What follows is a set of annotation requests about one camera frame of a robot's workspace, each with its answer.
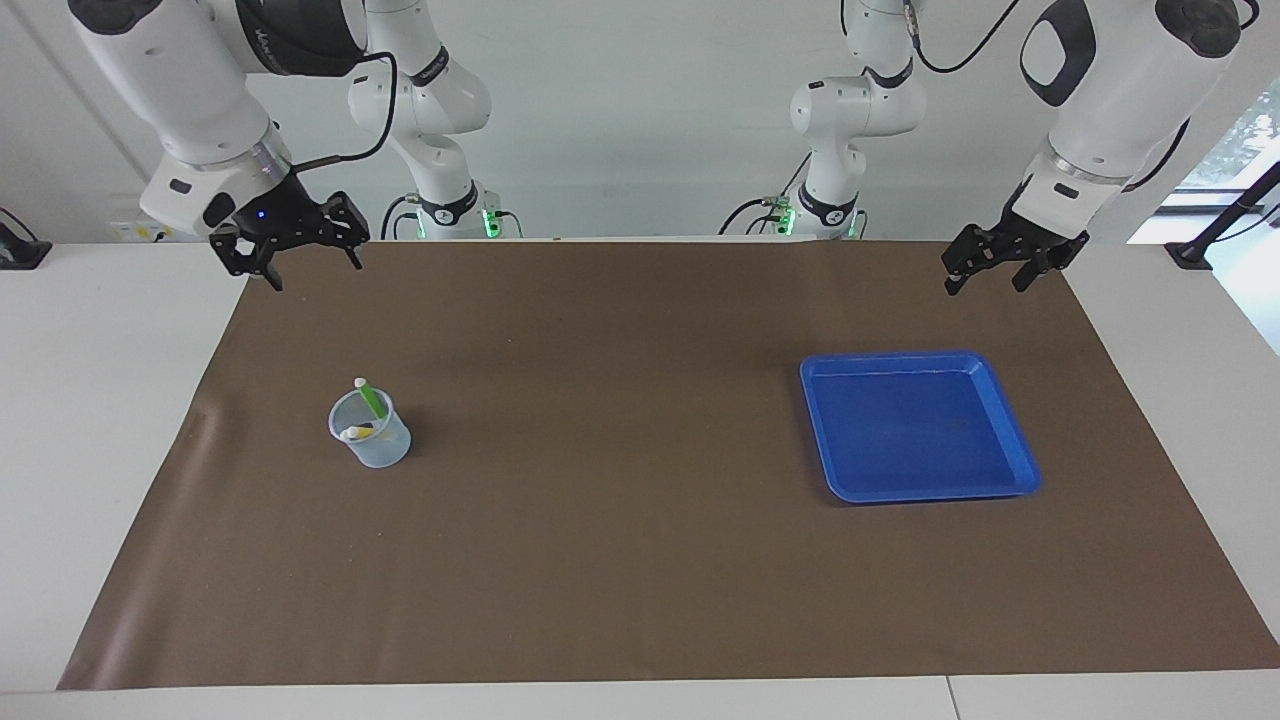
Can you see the yellow marker pen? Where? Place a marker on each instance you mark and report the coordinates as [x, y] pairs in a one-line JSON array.
[[356, 433]]

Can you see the black clamp stand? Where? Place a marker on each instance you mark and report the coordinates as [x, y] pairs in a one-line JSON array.
[[1215, 228]]

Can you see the bright window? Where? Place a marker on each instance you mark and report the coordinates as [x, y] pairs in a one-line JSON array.
[[1235, 140]]

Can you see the translucent plastic cup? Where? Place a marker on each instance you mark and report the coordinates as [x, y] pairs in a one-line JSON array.
[[385, 455]]

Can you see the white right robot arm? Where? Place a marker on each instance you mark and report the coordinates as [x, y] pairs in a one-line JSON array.
[[180, 80]]

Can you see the blue plastic tray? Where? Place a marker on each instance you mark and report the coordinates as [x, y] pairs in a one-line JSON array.
[[920, 430]]

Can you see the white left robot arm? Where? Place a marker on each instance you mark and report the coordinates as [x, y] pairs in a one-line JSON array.
[[1120, 90]]

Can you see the black table clamp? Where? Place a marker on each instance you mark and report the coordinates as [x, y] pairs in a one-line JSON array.
[[20, 250]]

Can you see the white wall socket strip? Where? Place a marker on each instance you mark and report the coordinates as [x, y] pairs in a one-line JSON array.
[[125, 232]]

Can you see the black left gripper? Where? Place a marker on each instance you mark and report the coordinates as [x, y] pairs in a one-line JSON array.
[[1025, 245]]

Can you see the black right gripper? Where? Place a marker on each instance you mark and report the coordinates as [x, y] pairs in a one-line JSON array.
[[270, 220]]

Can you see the brown paper table mat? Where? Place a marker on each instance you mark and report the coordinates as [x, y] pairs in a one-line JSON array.
[[600, 560]]

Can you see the green marker pen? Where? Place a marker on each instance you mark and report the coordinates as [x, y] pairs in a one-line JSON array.
[[372, 400]]

